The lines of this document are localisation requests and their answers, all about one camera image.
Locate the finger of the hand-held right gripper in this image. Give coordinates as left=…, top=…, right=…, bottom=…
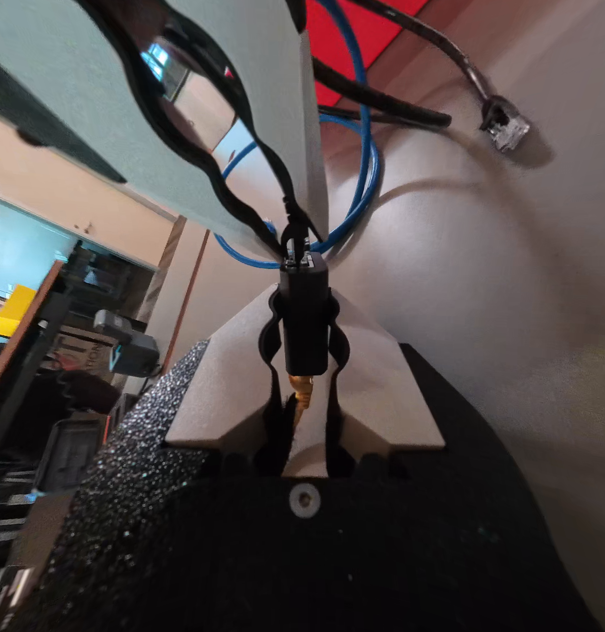
left=0, top=0, right=287, bottom=257
left=161, top=0, right=329, bottom=243

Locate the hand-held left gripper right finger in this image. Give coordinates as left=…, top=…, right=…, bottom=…
left=325, top=288, right=446, bottom=458

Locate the black power station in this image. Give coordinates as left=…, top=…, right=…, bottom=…
left=35, top=419, right=109, bottom=496

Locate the white door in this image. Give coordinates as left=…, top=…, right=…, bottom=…
left=0, top=111, right=185, bottom=271

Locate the grey battery charger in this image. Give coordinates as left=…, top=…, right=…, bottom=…
left=93, top=309, right=161, bottom=379

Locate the wooden desk with black frame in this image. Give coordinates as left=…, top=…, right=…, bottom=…
left=0, top=241, right=93, bottom=447

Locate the small yellow bin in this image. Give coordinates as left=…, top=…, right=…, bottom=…
left=0, top=284, right=38, bottom=339

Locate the blue ethernet cable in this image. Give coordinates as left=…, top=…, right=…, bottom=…
left=213, top=0, right=382, bottom=271

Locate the yellow ethernet cable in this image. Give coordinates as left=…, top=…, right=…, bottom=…
left=289, top=374, right=316, bottom=431

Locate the black ethernet port adapter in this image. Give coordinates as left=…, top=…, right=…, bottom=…
left=279, top=252, right=331, bottom=377

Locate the black ethernet cable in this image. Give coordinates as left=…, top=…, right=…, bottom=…
left=280, top=0, right=531, bottom=270

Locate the red plastic bin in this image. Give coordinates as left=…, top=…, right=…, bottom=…
left=306, top=0, right=430, bottom=107

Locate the printed floor sign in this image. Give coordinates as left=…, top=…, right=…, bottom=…
left=48, top=333, right=116, bottom=377

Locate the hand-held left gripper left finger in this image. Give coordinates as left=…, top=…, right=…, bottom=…
left=165, top=283, right=297, bottom=457

